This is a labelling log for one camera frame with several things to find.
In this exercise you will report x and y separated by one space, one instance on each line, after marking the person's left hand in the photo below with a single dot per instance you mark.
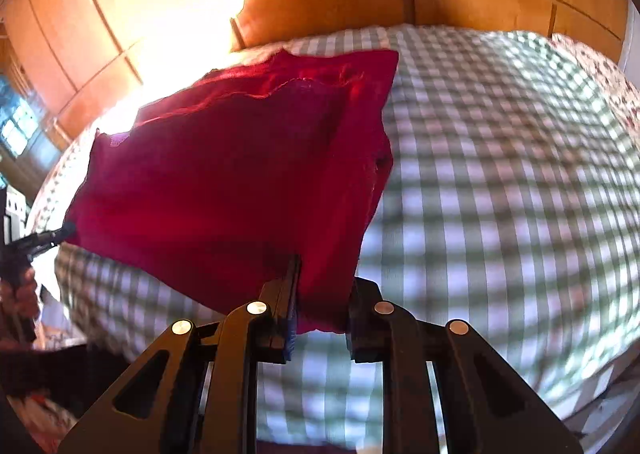
20 301

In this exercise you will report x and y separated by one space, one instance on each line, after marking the dark red cloth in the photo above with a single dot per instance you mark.
225 174

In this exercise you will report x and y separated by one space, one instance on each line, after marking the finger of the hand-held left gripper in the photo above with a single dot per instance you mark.
45 237

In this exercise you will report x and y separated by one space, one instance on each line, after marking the window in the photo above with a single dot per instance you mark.
20 124

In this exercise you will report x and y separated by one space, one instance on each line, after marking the red patterned object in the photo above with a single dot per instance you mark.
45 424

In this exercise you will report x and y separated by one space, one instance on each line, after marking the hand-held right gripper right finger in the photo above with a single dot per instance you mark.
354 339

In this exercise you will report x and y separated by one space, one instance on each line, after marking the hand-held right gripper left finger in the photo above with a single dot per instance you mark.
290 334

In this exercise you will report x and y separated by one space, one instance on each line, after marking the green white checked bedspread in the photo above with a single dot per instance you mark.
500 184

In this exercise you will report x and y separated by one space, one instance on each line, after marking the floral pillow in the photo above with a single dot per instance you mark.
610 84

